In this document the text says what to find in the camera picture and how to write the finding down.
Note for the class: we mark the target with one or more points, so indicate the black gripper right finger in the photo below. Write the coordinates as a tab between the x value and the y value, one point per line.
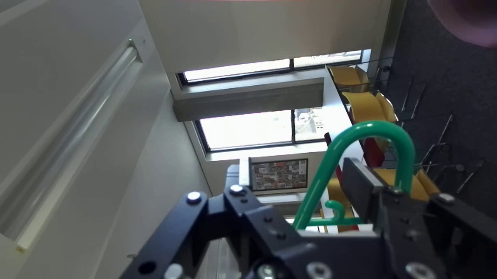
440	237

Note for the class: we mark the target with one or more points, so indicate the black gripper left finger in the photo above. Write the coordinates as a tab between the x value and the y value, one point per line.
217	227

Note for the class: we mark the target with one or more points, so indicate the yellow chair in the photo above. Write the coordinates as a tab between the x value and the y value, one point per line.
367	106
350	78
388	174

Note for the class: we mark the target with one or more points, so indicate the tall window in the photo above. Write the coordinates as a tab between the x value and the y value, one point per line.
242	129
238	70

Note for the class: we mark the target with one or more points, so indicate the red chair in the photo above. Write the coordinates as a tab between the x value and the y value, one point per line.
373	149

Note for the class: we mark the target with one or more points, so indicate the white rectangular table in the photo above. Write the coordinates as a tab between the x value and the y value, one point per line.
336	129

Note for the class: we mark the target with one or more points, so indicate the long ceiling light strip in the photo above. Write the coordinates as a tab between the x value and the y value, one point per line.
72	140

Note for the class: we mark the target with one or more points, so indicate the purple chair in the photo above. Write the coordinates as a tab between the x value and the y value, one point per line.
466	20

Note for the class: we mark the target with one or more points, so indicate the framed wall painting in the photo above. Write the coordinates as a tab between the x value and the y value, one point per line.
280	174

